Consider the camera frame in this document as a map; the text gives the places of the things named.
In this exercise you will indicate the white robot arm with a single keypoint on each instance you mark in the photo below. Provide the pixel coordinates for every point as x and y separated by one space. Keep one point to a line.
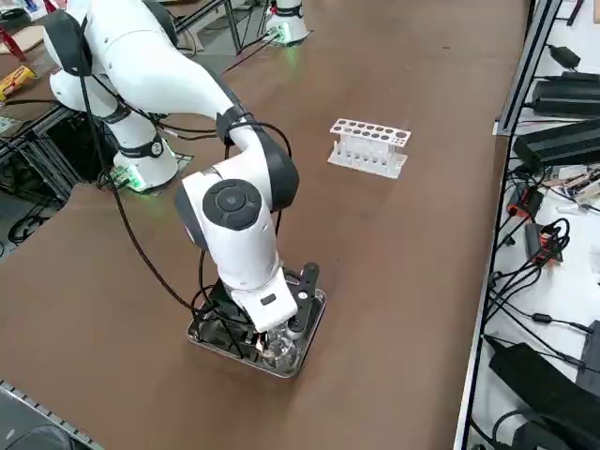
290 19
140 70

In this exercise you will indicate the finned black power supply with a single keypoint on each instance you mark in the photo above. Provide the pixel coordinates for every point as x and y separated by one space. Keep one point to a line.
558 143
567 94

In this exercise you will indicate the steel tray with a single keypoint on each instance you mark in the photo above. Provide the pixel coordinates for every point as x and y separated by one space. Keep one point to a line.
309 337

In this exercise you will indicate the aluminium frame profile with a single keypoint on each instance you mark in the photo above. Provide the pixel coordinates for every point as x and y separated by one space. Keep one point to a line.
47 417

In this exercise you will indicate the large black power adapter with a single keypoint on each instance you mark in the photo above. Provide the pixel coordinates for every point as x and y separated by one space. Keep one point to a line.
539 375

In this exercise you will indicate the black orange power connector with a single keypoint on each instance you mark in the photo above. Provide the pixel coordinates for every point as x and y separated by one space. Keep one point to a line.
534 241

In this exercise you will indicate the white test tube rack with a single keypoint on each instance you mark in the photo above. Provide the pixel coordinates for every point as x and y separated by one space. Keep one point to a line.
370 129

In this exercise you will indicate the yellow snack packet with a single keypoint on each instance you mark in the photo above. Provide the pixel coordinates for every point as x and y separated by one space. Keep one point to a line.
16 82

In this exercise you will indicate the aluminium camera post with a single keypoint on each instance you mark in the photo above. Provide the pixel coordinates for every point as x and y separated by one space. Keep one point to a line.
529 61

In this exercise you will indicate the small black power adapter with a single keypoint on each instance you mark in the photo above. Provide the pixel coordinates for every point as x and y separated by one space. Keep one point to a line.
565 56

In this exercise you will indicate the black red-marked box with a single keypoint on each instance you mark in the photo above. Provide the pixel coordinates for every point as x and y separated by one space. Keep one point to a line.
522 204

